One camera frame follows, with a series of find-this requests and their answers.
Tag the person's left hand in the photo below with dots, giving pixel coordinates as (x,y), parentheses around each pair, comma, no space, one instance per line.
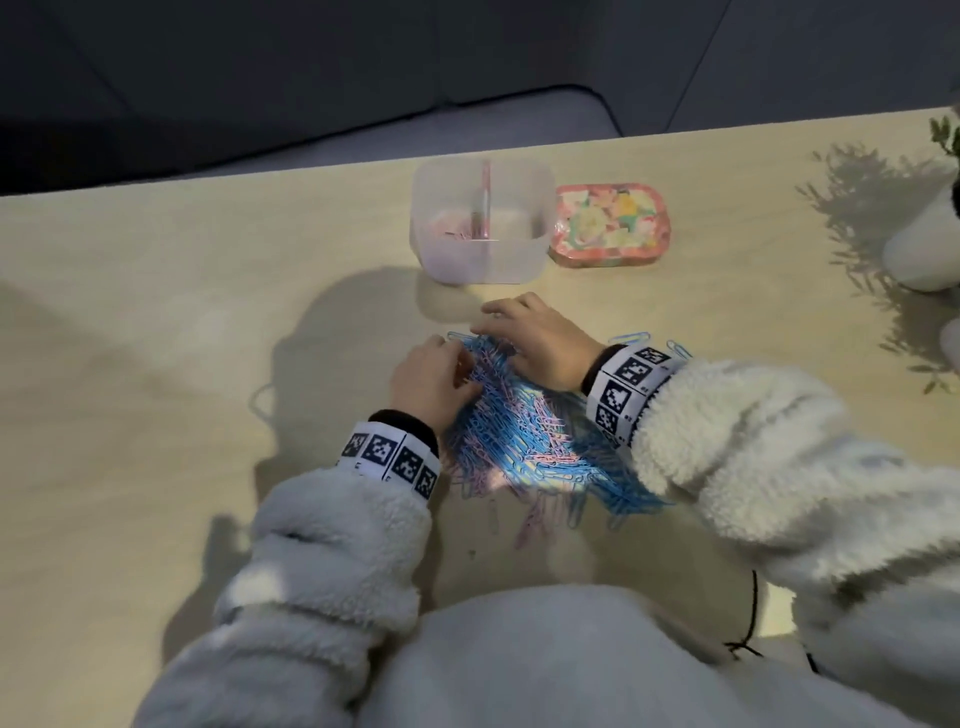
(431,382)

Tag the person's right hand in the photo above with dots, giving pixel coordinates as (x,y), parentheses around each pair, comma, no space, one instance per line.
(544,341)

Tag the pile of blue pink paperclips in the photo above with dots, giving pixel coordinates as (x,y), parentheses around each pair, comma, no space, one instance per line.
(510,427)

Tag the translucent divided plastic box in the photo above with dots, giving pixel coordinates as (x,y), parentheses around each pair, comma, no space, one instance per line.
(487,266)

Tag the heap of pink paper clips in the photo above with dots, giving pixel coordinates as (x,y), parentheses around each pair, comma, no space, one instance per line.
(461,234)

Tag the person's right forearm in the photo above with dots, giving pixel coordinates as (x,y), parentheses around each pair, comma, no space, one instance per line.
(787,480)

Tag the person's left forearm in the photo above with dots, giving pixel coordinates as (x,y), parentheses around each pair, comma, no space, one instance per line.
(315,585)

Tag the person's white fleece torso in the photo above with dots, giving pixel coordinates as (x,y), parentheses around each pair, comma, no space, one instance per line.
(585,667)

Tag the left wrist marker band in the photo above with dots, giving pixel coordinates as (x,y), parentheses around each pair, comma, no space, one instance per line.
(382,450)

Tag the wrist marker band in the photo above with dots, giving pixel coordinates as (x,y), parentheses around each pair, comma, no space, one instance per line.
(626,382)
(382,450)

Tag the right wrist marker band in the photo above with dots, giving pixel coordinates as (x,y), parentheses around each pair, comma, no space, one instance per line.
(626,382)

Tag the pink floral tin lid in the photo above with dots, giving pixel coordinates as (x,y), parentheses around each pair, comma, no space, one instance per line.
(607,221)

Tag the grey high-back sofa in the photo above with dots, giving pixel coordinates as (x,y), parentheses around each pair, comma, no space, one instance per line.
(487,124)

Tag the green plant in white pot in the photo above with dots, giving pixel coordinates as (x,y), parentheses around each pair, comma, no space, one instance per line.
(952,345)
(922,255)

